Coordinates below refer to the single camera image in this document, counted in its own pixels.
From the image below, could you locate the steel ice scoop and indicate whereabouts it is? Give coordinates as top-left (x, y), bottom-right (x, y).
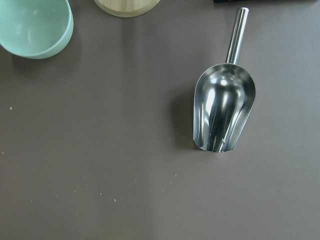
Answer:
top-left (193, 7), bottom-right (256, 153)

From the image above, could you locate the wooden glass holder stand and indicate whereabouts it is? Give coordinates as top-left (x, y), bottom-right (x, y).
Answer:
top-left (94, 0), bottom-right (160, 18)

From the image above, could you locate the black glass tray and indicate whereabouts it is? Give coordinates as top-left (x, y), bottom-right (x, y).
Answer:
top-left (213, 0), bottom-right (319, 4)

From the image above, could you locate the green ceramic bowl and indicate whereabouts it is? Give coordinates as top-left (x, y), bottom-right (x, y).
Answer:
top-left (0, 0), bottom-right (74, 59)

